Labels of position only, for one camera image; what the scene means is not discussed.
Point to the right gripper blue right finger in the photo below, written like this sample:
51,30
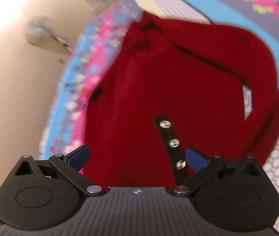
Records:
206,168

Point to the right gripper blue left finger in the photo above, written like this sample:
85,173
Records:
69,167

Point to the red knit sweater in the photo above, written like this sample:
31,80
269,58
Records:
178,84

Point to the white standing fan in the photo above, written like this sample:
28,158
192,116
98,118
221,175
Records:
40,30

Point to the colourful floral striped blanket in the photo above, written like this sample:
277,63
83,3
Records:
99,44

